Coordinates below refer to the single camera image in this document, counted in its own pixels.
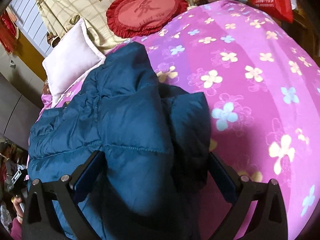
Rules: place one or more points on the beige rose-print quilt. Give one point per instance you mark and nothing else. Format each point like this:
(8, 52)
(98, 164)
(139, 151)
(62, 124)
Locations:
(75, 7)

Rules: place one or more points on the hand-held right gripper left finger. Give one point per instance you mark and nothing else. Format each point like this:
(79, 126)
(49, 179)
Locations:
(86, 173)

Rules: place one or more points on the orange wooden panel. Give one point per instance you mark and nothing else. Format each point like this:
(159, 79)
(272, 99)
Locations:
(30, 42)

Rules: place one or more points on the grey wardrobe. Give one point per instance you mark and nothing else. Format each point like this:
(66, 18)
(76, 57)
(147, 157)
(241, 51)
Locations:
(17, 100)

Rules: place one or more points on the person's left forearm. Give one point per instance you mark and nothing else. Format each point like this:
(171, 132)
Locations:
(17, 232)

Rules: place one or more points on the pink floral bedsheet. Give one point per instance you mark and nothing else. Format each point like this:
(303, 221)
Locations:
(250, 92)

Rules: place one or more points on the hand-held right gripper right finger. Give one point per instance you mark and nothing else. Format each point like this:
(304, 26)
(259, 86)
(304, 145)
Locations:
(223, 176)

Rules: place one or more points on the red hanging ornament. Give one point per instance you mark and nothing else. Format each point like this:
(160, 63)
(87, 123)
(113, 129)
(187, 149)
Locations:
(8, 30)

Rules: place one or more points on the white pillow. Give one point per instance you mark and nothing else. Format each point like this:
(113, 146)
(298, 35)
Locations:
(72, 60)

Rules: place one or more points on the person's left hand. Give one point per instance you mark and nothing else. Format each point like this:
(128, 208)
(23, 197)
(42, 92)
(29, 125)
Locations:
(18, 210)

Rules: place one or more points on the red heart-shaped cushion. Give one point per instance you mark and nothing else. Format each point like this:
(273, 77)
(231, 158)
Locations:
(147, 12)

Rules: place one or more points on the white slatted panel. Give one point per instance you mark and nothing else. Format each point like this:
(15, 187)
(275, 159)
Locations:
(27, 17)

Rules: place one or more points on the blue puffer jacket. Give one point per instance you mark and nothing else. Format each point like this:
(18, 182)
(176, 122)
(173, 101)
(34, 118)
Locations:
(125, 130)

